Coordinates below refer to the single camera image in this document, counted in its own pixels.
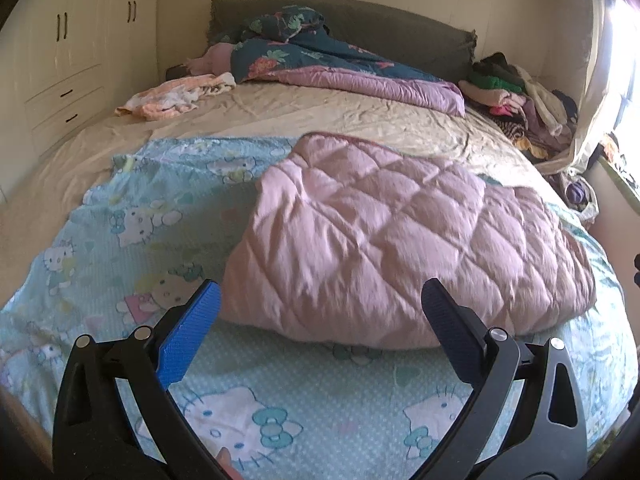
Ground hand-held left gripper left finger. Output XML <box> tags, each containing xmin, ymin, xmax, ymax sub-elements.
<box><xmin>52</xmin><ymin>280</ymin><xmax>226</xmax><ymax>480</ymax></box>

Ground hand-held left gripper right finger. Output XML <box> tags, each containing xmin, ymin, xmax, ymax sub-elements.
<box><xmin>415</xmin><ymin>278</ymin><xmax>589</xmax><ymax>480</ymax></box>

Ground pink quilted jacket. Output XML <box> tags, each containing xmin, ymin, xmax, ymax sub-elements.
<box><xmin>220</xmin><ymin>132</ymin><xmax>598</xmax><ymax>349</ymax></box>

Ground bag of clothes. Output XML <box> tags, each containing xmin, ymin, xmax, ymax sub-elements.
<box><xmin>552</xmin><ymin>170</ymin><xmax>599</xmax><ymax>225</ymax></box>

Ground pile of mixed clothes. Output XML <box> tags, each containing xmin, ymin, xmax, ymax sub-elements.
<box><xmin>458</xmin><ymin>52</ymin><xmax>581</xmax><ymax>162</ymax></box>

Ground person's left hand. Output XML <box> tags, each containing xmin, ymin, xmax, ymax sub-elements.
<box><xmin>215</xmin><ymin>447</ymin><xmax>243</xmax><ymax>480</ymax></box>

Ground blue cartoon print blanket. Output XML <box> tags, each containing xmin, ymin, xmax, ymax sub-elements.
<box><xmin>0</xmin><ymin>135</ymin><xmax>640</xmax><ymax>468</ymax></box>

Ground bed with beige sheet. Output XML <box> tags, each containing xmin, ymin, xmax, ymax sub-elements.
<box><xmin>0</xmin><ymin>77</ymin><xmax>566</xmax><ymax>306</ymax></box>

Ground peach and white cloth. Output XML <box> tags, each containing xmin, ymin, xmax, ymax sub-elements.
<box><xmin>115</xmin><ymin>72</ymin><xmax>237</xmax><ymax>122</ymax></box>

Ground pink pillow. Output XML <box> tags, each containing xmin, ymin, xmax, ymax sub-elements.
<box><xmin>187</xmin><ymin>42</ymin><xmax>237</xmax><ymax>77</ymax></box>

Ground cream curtain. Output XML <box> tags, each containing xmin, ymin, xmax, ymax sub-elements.
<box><xmin>542</xmin><ymin>0</ymin><xmax>632</xmax><ymax>175</ymax></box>

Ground cream wardrobe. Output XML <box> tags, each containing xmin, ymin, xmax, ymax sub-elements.
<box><xmin>0</xmin><ymin>0</ymin><xmax>162</xmax><ymax>203</ymax></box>

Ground dark floral quilt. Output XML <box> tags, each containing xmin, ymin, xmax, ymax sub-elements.
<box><xmin>230</xmin><ymin>6</ymin><xmax>467</xmax><ymax>117</ymax></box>

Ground grey headboard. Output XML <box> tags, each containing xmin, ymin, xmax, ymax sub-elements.
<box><xmin>209</xmin><ymin>0</ymin><xmax>477</xmax><ymax>79</ymax></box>

